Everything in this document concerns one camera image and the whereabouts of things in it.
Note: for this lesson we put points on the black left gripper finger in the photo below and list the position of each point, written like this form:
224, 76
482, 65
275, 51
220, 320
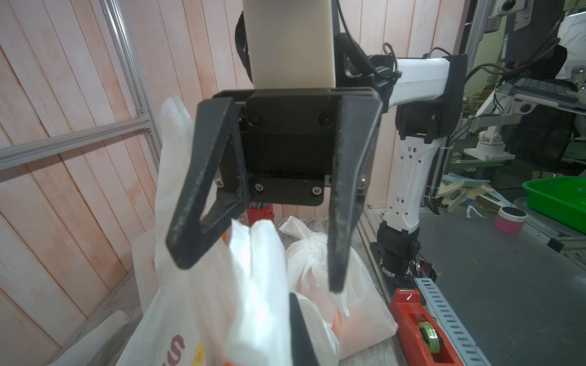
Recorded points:
302, 351

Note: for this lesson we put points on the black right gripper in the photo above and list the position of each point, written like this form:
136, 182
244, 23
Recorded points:
295, 143

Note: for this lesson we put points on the white plastic bag front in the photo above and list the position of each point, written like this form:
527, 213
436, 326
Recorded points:
342, 310

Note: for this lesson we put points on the white printed bag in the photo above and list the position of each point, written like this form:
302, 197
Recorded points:
85, 349
232, 307

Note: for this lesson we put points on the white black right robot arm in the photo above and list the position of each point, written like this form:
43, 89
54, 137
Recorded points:
427, 94

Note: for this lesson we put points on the red cup of pens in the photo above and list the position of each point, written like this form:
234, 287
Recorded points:
259, 212

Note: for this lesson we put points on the red tape dispenser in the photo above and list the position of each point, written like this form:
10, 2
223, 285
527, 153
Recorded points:
422, 340

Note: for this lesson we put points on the white printed bag back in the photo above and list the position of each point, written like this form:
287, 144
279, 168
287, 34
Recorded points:
85, 349

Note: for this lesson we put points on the green plastic tray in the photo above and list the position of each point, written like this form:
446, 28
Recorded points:
560, 198

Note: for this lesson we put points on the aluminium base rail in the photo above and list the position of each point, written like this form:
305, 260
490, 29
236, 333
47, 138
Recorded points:
432, 299

